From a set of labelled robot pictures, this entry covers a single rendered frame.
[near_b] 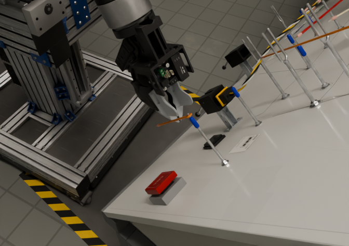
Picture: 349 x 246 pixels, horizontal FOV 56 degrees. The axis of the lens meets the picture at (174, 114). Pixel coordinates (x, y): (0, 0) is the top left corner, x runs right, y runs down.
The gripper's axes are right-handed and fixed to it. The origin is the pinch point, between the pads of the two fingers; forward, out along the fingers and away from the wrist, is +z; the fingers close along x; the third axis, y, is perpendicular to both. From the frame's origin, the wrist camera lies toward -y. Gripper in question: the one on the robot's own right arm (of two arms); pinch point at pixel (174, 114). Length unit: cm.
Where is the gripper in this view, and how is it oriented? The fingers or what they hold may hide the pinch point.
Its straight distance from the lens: 62.9
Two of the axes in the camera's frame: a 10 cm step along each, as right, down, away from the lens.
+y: 5.9, 2.2, -7.8
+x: 7.1, -6.1, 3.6
